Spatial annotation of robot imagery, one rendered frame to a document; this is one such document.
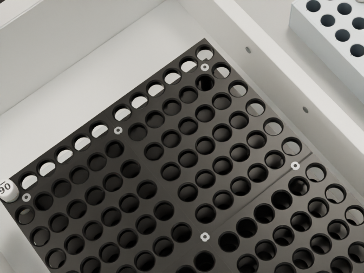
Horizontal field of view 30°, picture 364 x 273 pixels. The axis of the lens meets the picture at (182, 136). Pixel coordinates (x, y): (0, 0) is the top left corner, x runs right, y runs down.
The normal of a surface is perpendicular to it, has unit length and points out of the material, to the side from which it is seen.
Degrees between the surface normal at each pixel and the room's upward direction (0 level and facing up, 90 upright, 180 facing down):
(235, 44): 90
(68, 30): 90
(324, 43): 90
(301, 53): 0
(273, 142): 0
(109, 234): 0
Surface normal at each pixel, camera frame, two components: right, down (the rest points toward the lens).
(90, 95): -0.07, -0.38
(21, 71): 0.61, 0.71
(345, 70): -0.80, 0.57
